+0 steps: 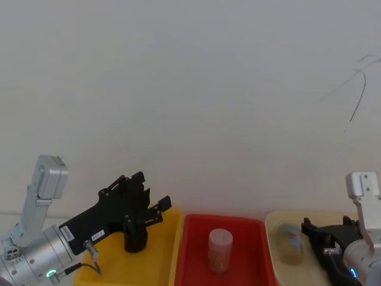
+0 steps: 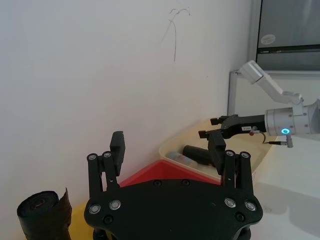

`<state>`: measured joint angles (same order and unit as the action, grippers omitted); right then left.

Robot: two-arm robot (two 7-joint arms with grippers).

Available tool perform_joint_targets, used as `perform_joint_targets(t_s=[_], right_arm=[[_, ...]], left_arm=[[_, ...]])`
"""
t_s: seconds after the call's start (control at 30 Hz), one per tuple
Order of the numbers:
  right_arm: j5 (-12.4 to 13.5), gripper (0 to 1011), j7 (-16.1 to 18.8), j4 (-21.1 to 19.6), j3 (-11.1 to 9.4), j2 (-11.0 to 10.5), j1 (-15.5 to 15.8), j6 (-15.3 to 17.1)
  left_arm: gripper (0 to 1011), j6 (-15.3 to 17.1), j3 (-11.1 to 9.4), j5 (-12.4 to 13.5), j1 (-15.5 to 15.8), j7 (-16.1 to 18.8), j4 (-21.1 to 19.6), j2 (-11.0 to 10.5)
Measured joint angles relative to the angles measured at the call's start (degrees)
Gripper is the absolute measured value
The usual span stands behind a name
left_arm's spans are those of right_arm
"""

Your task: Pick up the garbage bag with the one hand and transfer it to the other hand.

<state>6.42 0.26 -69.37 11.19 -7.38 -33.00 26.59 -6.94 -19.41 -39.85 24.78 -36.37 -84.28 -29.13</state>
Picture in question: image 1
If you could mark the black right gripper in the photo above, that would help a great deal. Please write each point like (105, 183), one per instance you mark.
(334, 263)

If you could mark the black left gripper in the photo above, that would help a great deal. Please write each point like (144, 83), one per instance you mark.
(98, 222)

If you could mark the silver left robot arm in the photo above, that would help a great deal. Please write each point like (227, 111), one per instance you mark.
(32, 256)

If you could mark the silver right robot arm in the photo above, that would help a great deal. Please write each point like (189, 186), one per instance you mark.
(364, 259)

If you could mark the clear jar with brown contents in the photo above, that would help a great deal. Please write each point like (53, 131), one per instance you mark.
(291, 244)

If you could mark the black cylinder container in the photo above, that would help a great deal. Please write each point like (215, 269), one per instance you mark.
(136, 239)

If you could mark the yellow plastic tray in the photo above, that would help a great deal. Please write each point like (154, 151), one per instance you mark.
(160, 256)

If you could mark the cream plastic tray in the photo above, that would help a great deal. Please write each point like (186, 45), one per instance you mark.
(275, 268)

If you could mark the red plastic tray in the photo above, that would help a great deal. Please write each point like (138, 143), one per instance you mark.
(247, 253)

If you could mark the pink cylinder jar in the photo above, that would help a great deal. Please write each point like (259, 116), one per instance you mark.
(220, 250)

